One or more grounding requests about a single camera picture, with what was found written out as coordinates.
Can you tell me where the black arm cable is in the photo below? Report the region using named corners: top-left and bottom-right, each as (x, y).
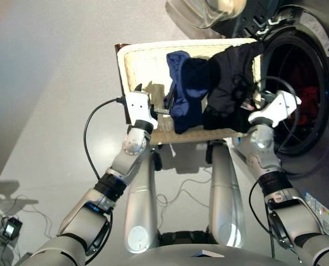
top-left (83, 96), bottom-right (126, 265)
top-left (247, 76), bottom-right (304, 264)

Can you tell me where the black garment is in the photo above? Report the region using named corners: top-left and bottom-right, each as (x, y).
top-left (202, 41), bottom-right (266, 134)

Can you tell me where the small black screen device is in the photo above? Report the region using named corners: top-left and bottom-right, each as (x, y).
top-left (2, 217), bottom-right (23, 241)

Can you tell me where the energy label sticker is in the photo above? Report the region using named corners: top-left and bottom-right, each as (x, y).
top-left (304, 191), bottom-right (329, 236)

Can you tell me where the dark blue garment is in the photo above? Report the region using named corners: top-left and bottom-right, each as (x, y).
top-left (166, 51), bottom-right (212, 135)

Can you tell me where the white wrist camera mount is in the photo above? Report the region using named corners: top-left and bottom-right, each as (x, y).
top-left (248, 90), bottom-right (303, 128)
top-left (125, 91), bottom-right (159, 130)

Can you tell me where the black caster wheel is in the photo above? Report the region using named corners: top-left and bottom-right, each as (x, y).
top-left (205, 142), bottom-right (214, 164)
top-left (152, 151), bottom-right (163, 172)

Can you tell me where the pale woven laundry basket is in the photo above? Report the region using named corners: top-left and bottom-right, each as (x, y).
top-left (116, 38), bottom-right (265, 145)

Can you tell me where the salmon red garment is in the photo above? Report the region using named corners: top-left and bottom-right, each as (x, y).
top-left (289, 85), bottom-right (320, 125)

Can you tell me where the silver robot torso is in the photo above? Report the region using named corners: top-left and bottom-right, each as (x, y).
top-left (122, 229), bottom-right (295, 266)

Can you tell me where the thin floor cable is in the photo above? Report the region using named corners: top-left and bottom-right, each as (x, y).
top-left (155, 167), bottom-right (214, 236)

